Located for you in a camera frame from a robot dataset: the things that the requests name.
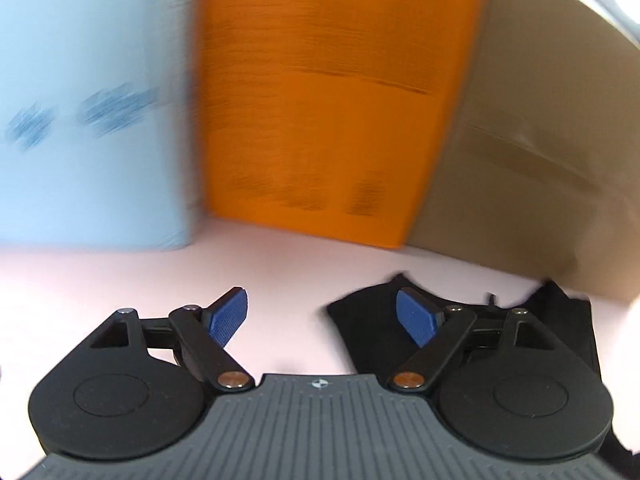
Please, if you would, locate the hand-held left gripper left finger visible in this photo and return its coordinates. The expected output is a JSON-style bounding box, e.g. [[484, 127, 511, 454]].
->
[[90, 287, 256, 392]]

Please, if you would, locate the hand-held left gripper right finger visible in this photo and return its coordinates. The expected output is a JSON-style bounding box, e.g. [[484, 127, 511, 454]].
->
[[388, 287, 557, 392]]

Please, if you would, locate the black tank top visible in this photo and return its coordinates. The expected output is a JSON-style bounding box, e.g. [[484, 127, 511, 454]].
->
[[327, 272, 602, 386]]

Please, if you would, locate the brown cardboard sheet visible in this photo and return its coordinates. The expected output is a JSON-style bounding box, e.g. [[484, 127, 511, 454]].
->
[[407, 0, 640, 303]]

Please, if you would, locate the orange foam board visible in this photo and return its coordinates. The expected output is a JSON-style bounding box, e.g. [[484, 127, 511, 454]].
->
[[192, 0, 488, 251]]

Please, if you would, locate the light blue foam board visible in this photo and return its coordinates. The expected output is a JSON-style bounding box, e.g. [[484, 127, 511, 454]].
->
[[0, 0, 208, 253]]

